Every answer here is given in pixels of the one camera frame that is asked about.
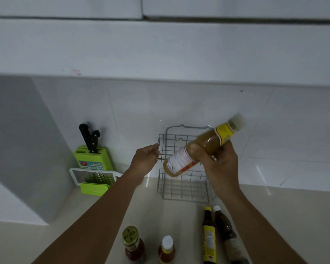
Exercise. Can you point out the green knife block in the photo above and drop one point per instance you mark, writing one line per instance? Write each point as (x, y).
(99, 159)

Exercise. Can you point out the white and green grater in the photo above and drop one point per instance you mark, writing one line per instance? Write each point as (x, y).
(93, 188)

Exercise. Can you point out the person's right thumb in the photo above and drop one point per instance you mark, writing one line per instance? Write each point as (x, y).
(200, 154)

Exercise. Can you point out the red sauce jar gold lid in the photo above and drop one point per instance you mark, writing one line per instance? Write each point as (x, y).
(133, 246)

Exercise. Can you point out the person's left forearm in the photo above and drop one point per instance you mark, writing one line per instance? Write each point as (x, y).
(99, 219)

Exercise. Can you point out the person's right forearm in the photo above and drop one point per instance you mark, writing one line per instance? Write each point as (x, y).
(258, 230)

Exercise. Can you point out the yellow sauce bottle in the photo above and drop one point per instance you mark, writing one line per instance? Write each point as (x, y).
(181, 160)

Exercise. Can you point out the person's right hand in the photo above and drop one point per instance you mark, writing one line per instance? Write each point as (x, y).
(222, 173)

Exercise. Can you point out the dark bottle yellow cap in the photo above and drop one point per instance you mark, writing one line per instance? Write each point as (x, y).
(209, 236)

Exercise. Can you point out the dark bottle white cap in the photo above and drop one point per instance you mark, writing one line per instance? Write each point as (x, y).
(228, 233)

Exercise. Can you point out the white wall cabinet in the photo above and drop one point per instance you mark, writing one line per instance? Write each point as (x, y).
(165, 46)

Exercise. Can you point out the orange sauce bottle white cap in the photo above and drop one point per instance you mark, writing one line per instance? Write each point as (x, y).
(167, 251)

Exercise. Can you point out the person's left hand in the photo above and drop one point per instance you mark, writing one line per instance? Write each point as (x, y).
(141, 163)

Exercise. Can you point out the person's left fingers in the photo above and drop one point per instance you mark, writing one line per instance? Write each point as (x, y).
(153, 151)

